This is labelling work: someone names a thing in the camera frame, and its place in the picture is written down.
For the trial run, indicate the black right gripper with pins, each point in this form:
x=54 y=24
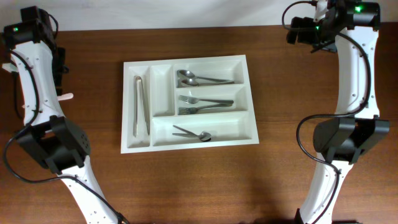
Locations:
x=300 y=30

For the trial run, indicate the large steel spoon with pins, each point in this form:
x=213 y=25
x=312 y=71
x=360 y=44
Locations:
x=191 y=75
x=192 y=83

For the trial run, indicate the steel fork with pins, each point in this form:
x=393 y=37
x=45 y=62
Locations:
x=195 y=110
x=193 y=100

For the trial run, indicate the small steel teaspoon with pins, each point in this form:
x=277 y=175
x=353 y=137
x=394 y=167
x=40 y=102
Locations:
x=184 y=130
x=204 y=136

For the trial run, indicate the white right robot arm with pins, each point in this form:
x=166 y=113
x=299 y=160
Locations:
x=351 y=29

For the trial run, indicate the white plastic cutlery tray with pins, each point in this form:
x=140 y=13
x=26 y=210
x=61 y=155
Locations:
x=150 y=104

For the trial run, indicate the steel fork in tray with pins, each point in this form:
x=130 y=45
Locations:
x=195 y=110

